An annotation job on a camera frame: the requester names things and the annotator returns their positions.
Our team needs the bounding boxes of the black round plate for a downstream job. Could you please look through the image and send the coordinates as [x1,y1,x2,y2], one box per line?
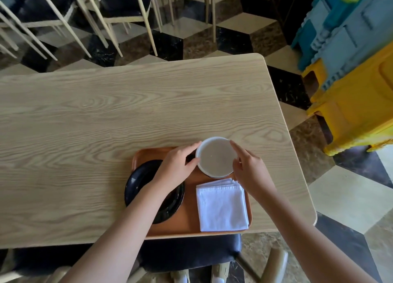
[124,160,185,225]

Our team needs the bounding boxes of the white folded napkin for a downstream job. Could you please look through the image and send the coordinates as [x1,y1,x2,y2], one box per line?
[196,178,250,232]

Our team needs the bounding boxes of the round container with white lid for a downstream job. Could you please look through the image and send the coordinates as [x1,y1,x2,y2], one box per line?
[187,136,239,179]

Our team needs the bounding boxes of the wooden chair with dark cushion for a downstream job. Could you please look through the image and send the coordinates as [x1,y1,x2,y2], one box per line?
[0,0,93,61]
[152,0,217,35]
[135,233,289,283]
[66,0,163,58]

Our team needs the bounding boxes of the person's left forearm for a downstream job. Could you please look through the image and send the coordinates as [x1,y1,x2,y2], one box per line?
[60,181,172,283]

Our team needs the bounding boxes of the person's right hand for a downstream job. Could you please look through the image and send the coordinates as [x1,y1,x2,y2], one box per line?
[230,140,277,199]

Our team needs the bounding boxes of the person's left hand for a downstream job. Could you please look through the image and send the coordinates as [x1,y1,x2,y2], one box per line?
[152,141,202,196]

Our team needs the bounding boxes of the yellow plastic stool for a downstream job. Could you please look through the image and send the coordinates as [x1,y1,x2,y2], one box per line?
[302,41,393,157]

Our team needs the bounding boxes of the orange serving tray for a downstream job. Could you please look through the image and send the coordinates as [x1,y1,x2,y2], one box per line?
[132,147,253,239]

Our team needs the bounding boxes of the light blue plastic stool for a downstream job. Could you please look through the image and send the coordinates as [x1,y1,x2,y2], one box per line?
[319,0,393,92]

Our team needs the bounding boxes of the teal plastic stool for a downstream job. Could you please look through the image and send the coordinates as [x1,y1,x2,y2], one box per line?
[291,0,349,72]

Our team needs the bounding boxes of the person's right forearm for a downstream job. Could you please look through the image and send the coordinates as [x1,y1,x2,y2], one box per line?
[246,184,379,283]

